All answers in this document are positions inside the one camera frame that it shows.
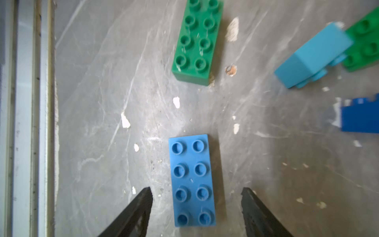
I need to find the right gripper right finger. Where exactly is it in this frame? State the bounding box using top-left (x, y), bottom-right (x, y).
top-left (241, 187), bottom-right (293, 237)

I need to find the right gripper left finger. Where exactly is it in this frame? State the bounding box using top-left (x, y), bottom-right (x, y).
top-left (99, 187), bottom-right (153, 237)

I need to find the light blue 2x4 brick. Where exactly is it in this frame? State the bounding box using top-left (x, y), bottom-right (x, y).
top-left (168, 134), bottom-right (216, 228)

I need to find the teal 2x2 brick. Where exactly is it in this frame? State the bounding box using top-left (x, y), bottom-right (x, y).
top-left (274, 22), bottom-right (354, 88)

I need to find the dark blue 2x2 brick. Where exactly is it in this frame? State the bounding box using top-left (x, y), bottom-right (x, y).
top-left (341, 93), bottom-right (379, 133)

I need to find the green 2x4 brick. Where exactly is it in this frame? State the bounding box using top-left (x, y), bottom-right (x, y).
top-left (172, 0), bottom-right (224, 86)

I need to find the green 2x2 brick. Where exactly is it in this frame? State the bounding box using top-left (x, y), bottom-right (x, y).
top-left (342, 8), bottom-right (379, 72)

